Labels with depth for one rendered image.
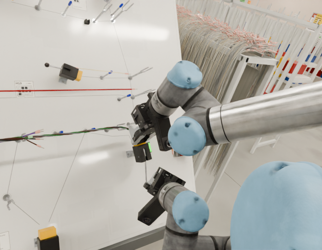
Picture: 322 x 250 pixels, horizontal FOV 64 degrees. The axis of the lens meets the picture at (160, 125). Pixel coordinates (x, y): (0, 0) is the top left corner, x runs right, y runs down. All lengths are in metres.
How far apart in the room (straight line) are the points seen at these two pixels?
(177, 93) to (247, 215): 0.40
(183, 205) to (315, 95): 0.31
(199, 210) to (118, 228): 0.44
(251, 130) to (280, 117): 0.05
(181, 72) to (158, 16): 0.57
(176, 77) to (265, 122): 0.24
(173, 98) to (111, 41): 0.42
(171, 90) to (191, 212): 0.28
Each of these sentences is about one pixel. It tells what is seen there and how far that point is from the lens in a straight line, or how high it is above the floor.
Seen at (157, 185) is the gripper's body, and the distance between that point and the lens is 0.75.
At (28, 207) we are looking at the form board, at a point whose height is 1.01.
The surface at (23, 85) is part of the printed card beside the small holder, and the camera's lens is 0.85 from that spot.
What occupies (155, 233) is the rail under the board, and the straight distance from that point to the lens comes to 1.03.
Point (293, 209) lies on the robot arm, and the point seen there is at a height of 1.53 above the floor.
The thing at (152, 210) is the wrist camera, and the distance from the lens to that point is 0.75.
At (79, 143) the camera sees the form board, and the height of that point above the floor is 1.14.
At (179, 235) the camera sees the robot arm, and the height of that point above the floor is 1.20.
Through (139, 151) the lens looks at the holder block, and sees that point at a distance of 0.85.
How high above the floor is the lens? 1.65
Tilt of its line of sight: 28 degrees down
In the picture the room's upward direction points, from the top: 18 degrees clockwise
